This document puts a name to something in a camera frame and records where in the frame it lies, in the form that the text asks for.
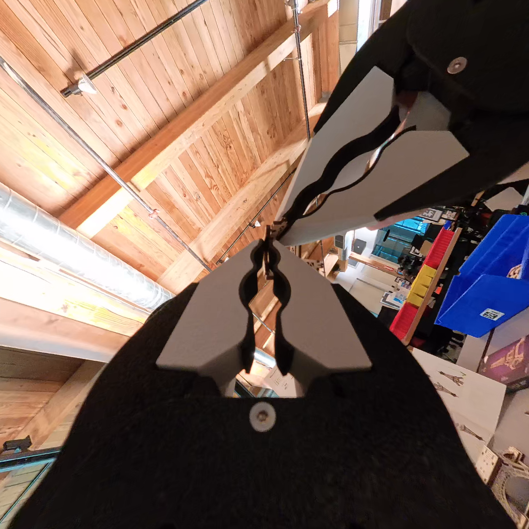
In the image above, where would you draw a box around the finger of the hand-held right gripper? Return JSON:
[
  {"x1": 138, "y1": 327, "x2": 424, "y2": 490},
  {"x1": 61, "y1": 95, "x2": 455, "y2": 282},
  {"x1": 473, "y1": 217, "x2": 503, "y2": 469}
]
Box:
[
  {"x1": 275, "y1": 65, "x2": 401, "y2": 227},
  {"x1": 280, "y1": 91, "x2": 471, "y2": 248}
]

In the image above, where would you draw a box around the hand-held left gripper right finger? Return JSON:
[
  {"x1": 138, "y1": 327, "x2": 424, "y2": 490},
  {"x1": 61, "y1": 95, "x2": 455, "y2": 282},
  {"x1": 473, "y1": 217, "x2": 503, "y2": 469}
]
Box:
[{"x1": 269, "y1": 241, "x2": 373, "y2": 396}]

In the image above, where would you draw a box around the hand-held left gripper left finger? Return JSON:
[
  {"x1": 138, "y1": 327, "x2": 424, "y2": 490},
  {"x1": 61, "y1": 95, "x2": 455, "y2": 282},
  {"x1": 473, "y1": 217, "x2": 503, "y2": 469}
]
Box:
[{"x1": 156, "y1": 240, "x2": 266, "y2": 396}]

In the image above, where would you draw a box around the wooden lattice piece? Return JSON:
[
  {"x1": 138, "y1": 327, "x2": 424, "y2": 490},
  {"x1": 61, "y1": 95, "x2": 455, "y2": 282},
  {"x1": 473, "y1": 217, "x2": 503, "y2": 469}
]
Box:
[{"x1": 262, "y1": 220, "x2": 288, "y2": 282}]

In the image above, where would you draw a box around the large instruction sheet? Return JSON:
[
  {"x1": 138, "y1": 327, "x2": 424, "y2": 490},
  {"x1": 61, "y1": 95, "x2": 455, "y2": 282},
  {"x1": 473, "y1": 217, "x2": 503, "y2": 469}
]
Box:
[{"x1": 237, "y1": 364, "x2": 305, "y2": 398}]

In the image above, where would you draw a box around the metal hanging rod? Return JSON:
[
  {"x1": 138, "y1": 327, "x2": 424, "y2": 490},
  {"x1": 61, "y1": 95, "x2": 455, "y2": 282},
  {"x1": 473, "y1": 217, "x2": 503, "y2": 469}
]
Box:
[{"x1": 288, "y1": 0, "x2": 313, "y2": 142}]

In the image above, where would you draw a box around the rack of red yellow bins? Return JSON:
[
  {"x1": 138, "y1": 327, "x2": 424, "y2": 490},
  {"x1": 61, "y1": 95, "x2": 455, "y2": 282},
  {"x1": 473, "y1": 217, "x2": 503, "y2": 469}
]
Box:
[{"x1": 388, "y1": 226, "x2": 463, "y2": 346}]

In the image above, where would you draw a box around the tower drawings instruction sheet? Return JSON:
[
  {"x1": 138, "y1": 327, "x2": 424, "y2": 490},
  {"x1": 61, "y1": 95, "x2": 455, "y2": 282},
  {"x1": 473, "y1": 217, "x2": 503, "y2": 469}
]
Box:
[{"x1": 411, "y1": 347, "x2": 508, "y2": 465}]

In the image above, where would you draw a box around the purple puzzle box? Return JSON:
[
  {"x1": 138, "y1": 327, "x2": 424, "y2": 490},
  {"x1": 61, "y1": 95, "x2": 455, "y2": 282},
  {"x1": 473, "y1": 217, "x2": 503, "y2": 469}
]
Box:
[{"x1": 477, "y1": 335, "x2": 529, "y2": 392}]

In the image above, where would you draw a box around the metal ceiling pipe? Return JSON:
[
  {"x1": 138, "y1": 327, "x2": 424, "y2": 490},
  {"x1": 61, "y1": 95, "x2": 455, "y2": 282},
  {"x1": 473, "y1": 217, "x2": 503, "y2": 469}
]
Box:
[{"x1": 0, "y1": 58, "x2": 214, "y2": 273}]

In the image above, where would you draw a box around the black lighting track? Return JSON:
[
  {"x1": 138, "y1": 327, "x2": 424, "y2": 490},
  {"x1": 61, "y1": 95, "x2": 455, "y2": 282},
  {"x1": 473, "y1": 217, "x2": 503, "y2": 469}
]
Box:
[{"x1": 61, "y1": 0, "x2": 209, "y2": 98}]

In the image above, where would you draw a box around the wooden tower base model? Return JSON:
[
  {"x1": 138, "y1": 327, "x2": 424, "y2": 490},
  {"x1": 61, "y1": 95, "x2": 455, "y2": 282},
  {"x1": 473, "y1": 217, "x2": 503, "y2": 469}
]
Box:
[{"x1": 475, "y1": 444, "x2": 529, "y2": 527}]

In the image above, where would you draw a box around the silver ventilation duct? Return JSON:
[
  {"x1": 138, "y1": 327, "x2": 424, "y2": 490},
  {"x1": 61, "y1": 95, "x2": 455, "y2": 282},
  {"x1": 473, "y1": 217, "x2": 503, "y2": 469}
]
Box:
[{"x1": 0, "y1": 182, "x2": 175, "y2": 315}]

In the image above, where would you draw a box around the black metal frame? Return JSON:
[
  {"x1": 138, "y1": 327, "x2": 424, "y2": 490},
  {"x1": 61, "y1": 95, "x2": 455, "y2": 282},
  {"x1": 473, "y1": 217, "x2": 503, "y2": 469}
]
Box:
[{"x1": 0, "y1": 436, "x2": 60, "y2": 474}]

